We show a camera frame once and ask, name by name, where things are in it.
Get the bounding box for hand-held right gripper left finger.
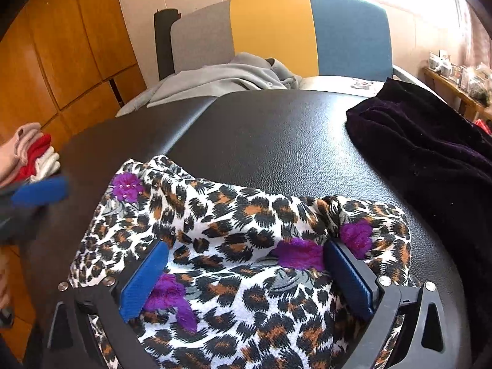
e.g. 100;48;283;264
46;239;172;369

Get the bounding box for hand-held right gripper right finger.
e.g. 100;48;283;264
324;238;447;369

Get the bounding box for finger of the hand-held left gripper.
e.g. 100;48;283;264
10;175;70;207

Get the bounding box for leopard print garment purple flowers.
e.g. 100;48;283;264
67;154;419;369

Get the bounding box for white folded garment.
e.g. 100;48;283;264
29;151;62;183

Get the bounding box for red folded garment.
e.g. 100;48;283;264
10;134;54;183

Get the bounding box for pink folded garment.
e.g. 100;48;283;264
0;122;44;185

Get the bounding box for wooden wardrobe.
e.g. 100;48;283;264
0;0;149;143

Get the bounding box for dark purple velvet garment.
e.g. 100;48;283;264
346;77;492;289

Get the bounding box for white printed pillow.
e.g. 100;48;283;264
299;75;391;98

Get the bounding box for grey hooded sweatshirt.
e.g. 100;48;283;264
115;52;304;118

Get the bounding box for cluttered wooden desk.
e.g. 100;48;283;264
422;50;492;124

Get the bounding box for grey yellow blue headboard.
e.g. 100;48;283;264
169;0;393;81

